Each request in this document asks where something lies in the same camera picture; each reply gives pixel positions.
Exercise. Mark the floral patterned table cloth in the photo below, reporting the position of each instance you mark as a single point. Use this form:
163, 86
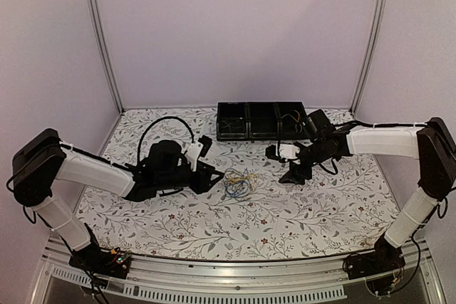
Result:
330, 214

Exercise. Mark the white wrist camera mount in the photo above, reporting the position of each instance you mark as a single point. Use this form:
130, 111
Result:
284, 151
193, 154

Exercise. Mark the black bin left compartment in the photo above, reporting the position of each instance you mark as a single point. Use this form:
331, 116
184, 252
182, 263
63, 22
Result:
232, 123

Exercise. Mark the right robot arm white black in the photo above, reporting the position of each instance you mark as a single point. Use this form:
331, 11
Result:
428, 144

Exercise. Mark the aluminium frame post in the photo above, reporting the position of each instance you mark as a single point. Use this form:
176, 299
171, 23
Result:
378, 12
106, 63

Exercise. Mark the black bin middle compartment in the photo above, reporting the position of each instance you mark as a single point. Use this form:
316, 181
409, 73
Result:
263, 120

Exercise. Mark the left aluminium frame post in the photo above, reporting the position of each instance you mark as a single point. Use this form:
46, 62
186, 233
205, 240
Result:
106, 63

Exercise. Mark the right aluminium frame post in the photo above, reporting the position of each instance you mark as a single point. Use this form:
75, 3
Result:
378, 12

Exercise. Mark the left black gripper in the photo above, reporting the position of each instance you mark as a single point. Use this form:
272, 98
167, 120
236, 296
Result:
202, 186

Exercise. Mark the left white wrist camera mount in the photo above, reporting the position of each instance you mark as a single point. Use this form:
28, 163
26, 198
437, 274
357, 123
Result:
193, 154

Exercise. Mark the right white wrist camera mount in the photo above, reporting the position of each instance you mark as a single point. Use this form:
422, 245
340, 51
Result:
284, 151

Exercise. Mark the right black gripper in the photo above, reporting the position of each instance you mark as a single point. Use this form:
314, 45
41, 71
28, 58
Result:
295, 176

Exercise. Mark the left arm base electronics board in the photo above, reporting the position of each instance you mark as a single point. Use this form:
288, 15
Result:
95, 260

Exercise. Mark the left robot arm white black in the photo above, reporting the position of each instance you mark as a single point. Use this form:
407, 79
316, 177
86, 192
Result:
166, 170

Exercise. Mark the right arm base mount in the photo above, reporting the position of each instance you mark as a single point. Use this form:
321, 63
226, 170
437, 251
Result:
382, 268

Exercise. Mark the aluminium front rail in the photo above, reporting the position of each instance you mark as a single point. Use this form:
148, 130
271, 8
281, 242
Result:
165, 280

